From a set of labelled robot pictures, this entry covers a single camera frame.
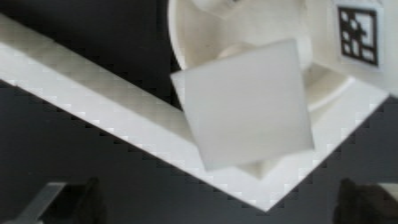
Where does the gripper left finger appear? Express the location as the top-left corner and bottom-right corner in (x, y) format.
(10, 177), (106, 224)

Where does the white fence bar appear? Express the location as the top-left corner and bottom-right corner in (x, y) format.
(256, 80), (389, 211)
(0, 14), (270, 211)

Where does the white right fence bar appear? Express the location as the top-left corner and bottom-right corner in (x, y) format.
(256, 80), (389, 211)

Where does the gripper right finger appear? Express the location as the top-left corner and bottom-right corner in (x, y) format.
(334, 178), (398, 224)

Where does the white front fence bar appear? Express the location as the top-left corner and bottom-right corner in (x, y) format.
(0, 14), (270, 211)

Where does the white stool leg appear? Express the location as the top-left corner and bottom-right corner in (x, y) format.
(305, 0), (398, 98)
(170, 39), (314, 171)

